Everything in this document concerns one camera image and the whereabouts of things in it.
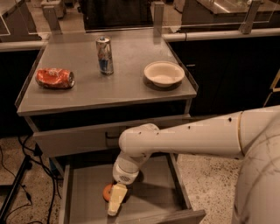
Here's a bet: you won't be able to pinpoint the left metal post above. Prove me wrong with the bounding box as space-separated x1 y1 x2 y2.
43 6 62 34

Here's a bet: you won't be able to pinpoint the top grey drawer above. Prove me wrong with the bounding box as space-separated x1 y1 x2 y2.
33 114 190 158

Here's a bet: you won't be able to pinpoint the open middle grey drawer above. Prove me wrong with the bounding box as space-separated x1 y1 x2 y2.
59 149 206 224

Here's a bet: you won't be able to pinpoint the metal post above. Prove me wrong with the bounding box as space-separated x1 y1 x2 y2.
153 2 165 37
239 0 261 34
43 6 62 34

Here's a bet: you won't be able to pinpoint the orange fruit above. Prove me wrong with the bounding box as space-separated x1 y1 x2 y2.
102 184 113 202

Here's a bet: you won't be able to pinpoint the black drawer handle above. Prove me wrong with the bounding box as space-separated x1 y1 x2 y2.
105 131 121 139

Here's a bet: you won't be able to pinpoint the wheeled cart frame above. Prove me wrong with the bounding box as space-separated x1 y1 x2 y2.
263 69 280 107

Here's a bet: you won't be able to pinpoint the tall silver blue can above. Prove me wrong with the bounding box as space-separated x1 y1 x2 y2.
95 36 114 75

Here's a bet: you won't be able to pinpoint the grey metal drawer cabinet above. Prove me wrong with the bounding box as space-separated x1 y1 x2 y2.
15 29 200 169

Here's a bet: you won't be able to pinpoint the right metal post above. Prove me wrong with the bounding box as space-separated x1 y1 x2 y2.
239 0 261 34

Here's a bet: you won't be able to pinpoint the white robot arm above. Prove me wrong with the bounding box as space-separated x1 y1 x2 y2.
108 106 280 224

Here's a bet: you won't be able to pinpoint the middle metal post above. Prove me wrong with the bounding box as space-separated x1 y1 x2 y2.
153 2 165 37

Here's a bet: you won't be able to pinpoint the black stand leg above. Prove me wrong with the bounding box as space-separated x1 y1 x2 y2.
0 156 30 224

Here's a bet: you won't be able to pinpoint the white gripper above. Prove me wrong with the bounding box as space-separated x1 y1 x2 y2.
108 163 139 216

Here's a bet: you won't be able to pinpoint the black floor cables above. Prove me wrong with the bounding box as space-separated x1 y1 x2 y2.
0 135 64 224

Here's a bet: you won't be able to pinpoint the crushed orange soda can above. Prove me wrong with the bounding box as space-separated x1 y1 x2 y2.
35 68 75 89

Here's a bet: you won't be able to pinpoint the white bowl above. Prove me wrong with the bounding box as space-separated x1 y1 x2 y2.
143 61 185 88

